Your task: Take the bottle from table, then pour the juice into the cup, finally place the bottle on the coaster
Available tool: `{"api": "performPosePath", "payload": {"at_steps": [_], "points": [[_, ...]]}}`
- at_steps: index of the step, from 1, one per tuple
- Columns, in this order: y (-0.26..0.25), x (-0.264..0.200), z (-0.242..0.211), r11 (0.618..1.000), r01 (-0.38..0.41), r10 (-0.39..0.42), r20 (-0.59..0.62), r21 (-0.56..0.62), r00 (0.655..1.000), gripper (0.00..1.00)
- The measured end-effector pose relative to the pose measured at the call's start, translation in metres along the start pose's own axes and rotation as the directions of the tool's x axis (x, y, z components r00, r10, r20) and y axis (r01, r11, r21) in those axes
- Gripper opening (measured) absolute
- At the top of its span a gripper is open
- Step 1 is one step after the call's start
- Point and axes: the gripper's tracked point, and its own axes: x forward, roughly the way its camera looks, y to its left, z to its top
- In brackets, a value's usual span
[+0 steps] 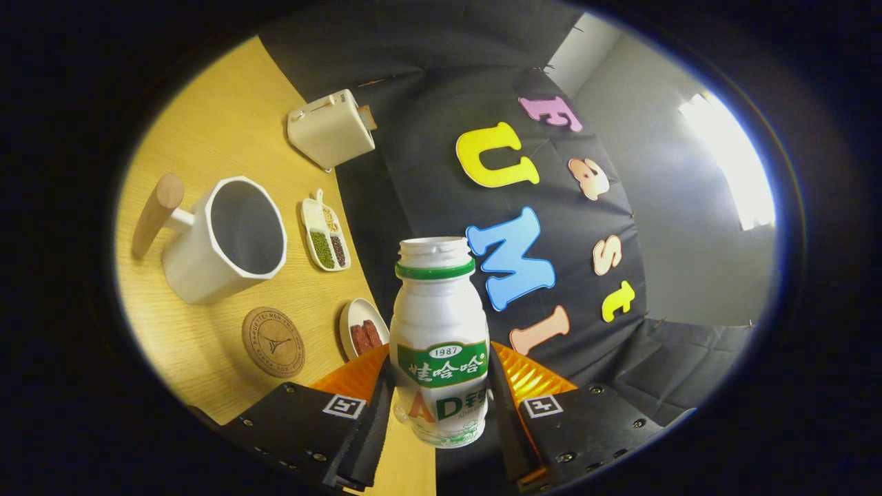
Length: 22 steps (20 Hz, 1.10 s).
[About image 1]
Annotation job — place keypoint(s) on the red meat strip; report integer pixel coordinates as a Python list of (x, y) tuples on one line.
[(360, 340), (373, 333)]

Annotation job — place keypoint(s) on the white divided bean dish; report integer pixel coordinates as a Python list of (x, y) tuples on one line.
[(315, 220)]

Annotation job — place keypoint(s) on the cream toaster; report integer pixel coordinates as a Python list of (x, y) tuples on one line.
[(331, 131)]

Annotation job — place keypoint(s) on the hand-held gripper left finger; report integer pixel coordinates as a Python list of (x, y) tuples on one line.
[(375, 441)]

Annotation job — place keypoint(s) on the round white plate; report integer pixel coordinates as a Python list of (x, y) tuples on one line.
[(350, 313)]

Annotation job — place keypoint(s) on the wooden table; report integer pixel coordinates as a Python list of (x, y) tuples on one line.
[(207, 124)]

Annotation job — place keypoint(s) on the round cork coaster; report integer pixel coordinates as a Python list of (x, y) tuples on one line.
[(273, 342)]

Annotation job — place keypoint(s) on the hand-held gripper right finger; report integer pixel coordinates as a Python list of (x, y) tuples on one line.
[(513, 441)]

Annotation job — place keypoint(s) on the black backdrop cloth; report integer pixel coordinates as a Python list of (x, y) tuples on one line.
[(427, 172)]

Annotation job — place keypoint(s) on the white juice bottle green label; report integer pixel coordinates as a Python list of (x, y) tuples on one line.
[(437, 317)]

